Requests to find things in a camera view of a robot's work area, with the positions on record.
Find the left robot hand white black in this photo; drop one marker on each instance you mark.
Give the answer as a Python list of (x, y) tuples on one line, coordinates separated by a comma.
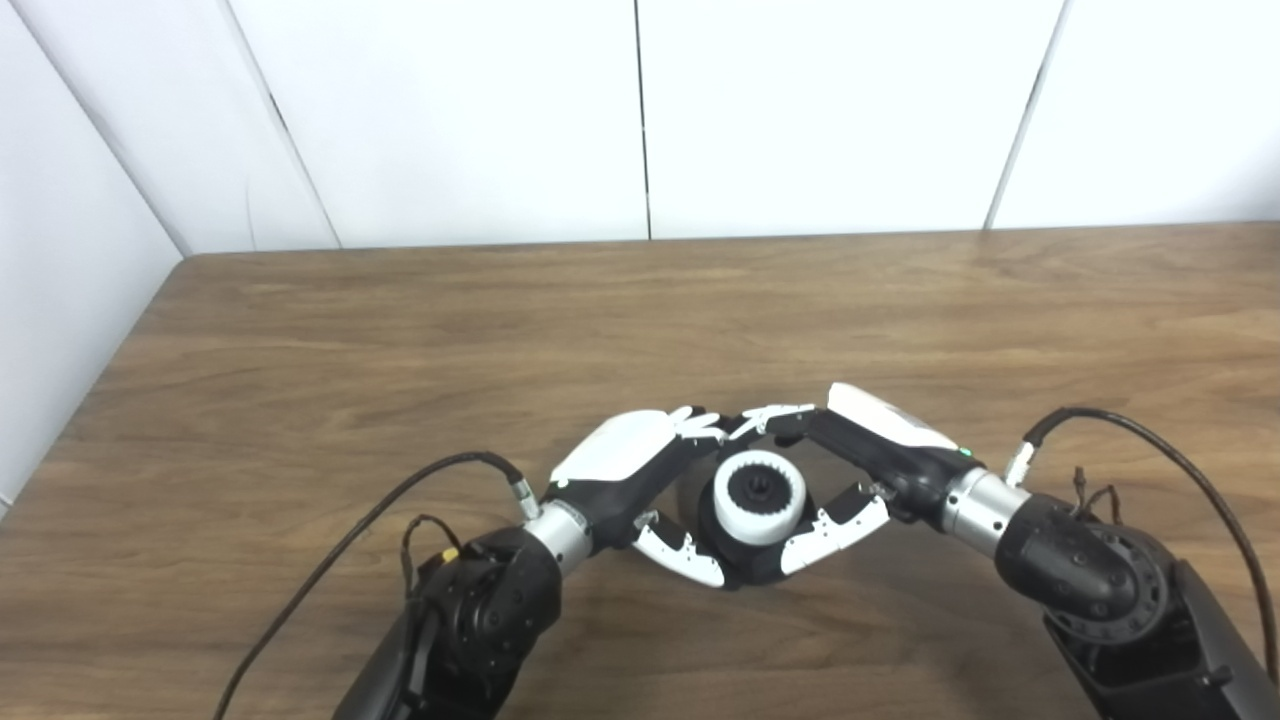
[(620, 460)]

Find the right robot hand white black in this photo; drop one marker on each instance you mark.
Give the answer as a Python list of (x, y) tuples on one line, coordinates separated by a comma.
[(890, 440)]

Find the round black plastic part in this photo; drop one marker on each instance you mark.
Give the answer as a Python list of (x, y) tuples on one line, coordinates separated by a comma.
[(757, 492)]

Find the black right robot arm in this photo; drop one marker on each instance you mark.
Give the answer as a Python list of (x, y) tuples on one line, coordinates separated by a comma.
[(1130, 600)]

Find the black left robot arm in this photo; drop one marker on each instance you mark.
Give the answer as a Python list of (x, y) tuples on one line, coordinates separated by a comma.
[(480, 620)]

